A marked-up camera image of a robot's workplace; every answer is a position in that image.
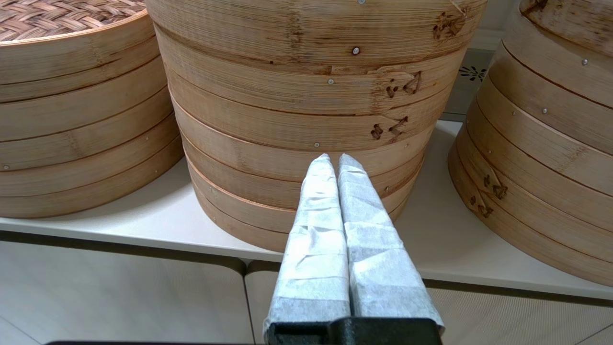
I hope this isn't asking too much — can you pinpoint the small bamboo steamer basket stack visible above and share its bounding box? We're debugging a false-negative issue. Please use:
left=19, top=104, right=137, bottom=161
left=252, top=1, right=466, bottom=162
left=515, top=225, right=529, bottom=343
left=0, top=53, right=185, bottom=219

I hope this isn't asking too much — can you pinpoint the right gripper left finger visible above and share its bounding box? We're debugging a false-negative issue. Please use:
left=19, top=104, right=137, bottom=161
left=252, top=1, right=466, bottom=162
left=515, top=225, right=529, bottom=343
left=262, top=153, right=352, bottom=336

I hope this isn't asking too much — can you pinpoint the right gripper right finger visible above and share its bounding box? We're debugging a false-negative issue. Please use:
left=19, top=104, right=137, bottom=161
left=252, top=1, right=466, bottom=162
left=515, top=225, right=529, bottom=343
left=338, top=153, right=445, bottom=331

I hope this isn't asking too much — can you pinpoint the small woven bamboo lid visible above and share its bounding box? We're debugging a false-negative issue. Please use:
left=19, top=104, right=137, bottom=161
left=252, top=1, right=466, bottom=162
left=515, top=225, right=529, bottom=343
left=0, top=0, right=161, bottom=87

